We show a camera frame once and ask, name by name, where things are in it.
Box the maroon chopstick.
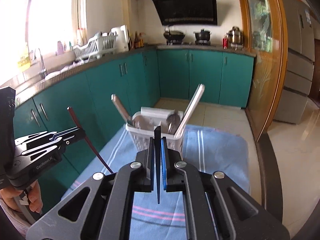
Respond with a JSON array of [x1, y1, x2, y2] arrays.
[[67, 107, 113, 174]]

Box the black chopstick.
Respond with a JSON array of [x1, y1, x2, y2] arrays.
[[154, 126, 161, 204]]

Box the gold metal spoon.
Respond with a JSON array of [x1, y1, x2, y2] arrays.
[[166, 110, 181, 134]]

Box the white chopstick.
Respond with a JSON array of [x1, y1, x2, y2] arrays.
[[174, 84, 205, 138]]

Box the teal lower kitchen cabinets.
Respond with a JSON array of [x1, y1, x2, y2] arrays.
[[14, 49, 254, 204]]

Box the person's left hand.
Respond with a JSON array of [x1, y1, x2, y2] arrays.
[[0, 180, 43, 214]]

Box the white plastic utensil basket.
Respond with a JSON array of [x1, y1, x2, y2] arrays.
[[125, 106, 186, 159]]

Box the blue striped table cloth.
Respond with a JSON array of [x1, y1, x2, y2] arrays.
[[61, 123, 251, 240]]

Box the chrome sink faucet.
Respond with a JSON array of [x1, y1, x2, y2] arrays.
[[37, 48, 48, 78]]

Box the pink bottle on sill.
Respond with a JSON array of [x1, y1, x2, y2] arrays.
[[56, 41, 64, 55]]

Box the white dish drying rack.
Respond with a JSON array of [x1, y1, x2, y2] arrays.
[[73, 33, 118, 60]]

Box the white kettle appliance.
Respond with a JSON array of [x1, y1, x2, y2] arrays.
[[111, 25, 129, 53]]

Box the gas stove top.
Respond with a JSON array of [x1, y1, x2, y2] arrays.
[[166, 40, 216, 47]]

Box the dark sauce bottle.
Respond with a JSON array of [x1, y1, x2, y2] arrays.
[[134, 32, 140, 49]]

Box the black wok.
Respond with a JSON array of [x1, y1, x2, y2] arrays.
[[163, 26, 185, 41]]

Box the black cooking pot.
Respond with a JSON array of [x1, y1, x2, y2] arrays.
[[194, 29, 211, 41]]

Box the red canister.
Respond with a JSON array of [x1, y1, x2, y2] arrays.
[[222, 35, 228, 49]]

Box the black range hood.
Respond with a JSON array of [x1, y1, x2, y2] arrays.
[[152, 0, 218, 26]]

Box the wooden glass sliding door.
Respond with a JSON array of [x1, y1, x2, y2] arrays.
[[240, 0, 289, 141]]

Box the silver refrigerator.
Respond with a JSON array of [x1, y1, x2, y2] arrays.
[[274, 0, 315, 124]]

